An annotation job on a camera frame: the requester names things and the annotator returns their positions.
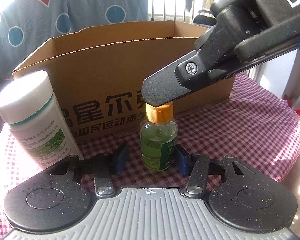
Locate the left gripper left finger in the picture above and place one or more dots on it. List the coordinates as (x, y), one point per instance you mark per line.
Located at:
(106, 165)

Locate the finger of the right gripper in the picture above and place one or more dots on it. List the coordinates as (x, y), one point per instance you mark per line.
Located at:
(185, 76)

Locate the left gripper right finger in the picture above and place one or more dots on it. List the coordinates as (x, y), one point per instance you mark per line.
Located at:
(195, 166)

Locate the green dropper bottle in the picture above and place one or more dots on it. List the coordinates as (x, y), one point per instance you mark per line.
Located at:
(158, 133)

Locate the white pill bottle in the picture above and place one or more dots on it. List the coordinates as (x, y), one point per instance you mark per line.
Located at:
(30, 108)

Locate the brown cardboard box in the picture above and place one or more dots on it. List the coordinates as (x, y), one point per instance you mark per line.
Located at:
(97, 72)

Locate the blue patterned bedsheet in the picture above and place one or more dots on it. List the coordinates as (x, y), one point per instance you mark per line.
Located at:
(26, 24)

